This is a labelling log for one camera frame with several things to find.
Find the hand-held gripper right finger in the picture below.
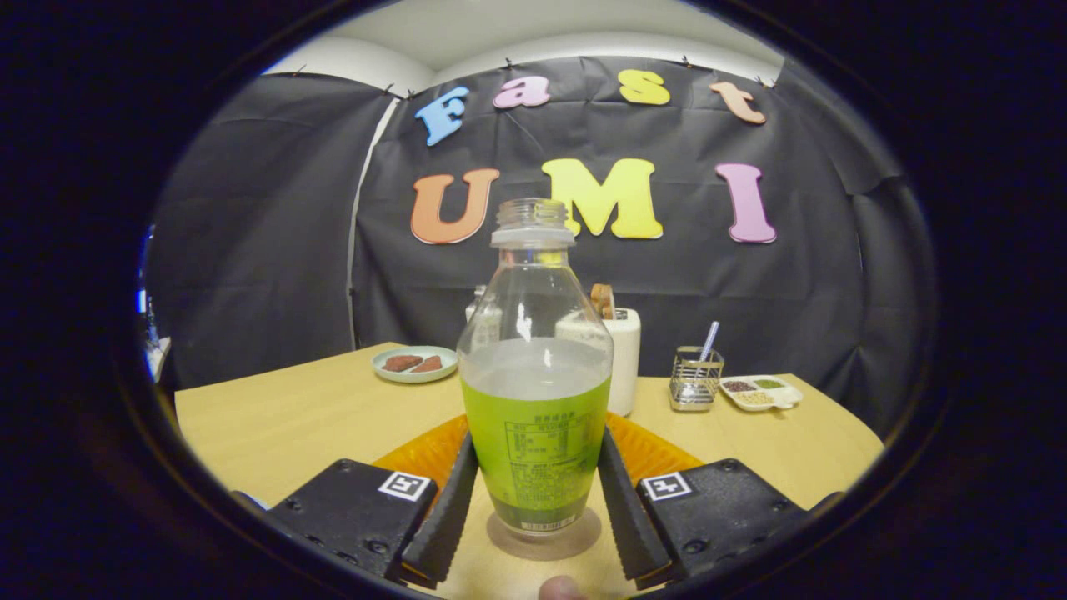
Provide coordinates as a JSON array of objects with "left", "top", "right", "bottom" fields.
[{"left": 596, "top": 414, "right": 811, "bottom": 588}]

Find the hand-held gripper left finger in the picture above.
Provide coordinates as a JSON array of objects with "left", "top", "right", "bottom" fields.
[{"left": 267, "top": 414, "right": 479, "bottom": 588}]

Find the round brown coaster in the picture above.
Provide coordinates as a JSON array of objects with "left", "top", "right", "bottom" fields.
[{"left": 486, "top": 507, "right": 603, "bottom": 562}]

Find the green label juice bottle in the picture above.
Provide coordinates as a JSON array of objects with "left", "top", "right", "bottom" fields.
[{"left": 457, "top": 197, "right": 614, "bottom": 536}]

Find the white toaster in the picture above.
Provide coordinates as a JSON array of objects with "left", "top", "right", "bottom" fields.
[{"left": 584, "top": 307, "right": 642, "bottom": 418}]

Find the pale green plate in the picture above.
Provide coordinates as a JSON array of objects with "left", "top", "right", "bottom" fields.
[{"left": 372, "top": 345, "right": 458, "bottom": 384}]

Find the wooden table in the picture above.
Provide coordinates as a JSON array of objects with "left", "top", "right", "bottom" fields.
[{"left": 173, "top": 342, "right": 884, "bottom": 600}]

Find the white divided dish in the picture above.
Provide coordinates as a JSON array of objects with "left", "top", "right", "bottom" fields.
[{"left": 719, "top": 374, "right": 804, "bottom": 413}]

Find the metal wire holder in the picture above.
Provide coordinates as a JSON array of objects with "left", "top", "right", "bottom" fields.
[{"left": 669, "top": 346, "right": 725, "bottom": 413}]

